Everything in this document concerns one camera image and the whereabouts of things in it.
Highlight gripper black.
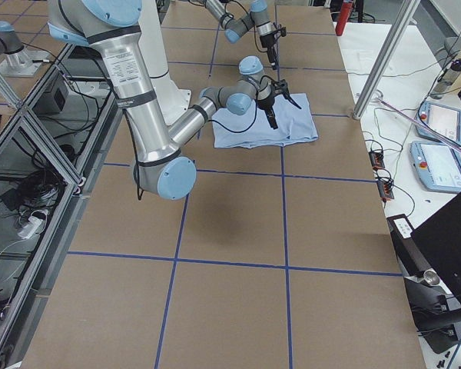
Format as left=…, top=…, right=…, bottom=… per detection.
left=257, top=94, right=278, bottom=130
left=260, top=32, right=278, bottom=70

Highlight light blue t-shirt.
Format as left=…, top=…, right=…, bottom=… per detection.
left=212, top=93, right=319, bottom=148

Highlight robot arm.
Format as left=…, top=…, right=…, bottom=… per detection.
left=189, top=1, right=287, bottom=70
left=48, top=1, right=287, bottom=200

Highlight red cylinder bottle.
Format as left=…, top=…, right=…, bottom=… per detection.
left=335, top=0, right=354, bottom=36

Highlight reacher grabber stick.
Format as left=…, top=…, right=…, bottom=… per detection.
left=373, top=95, right=461, bottom=162

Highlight far blue teach pendant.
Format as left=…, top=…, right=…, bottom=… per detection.
left=419, top=101, right=461, bottom=145

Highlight blue teach pendant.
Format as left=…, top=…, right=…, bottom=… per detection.
left=419, top=101, right=461, bottom=145
left=410, top=141, right=461, bottom=194

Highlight near blue teach pendant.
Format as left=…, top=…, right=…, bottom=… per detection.
left=410, top=141, right=461, bottom=194

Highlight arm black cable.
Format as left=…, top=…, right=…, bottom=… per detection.
left=211, top=75, right=277, bottom=134

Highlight aluminium frame post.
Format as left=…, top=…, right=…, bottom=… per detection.
left=353, top=0, right=420, bottom=120

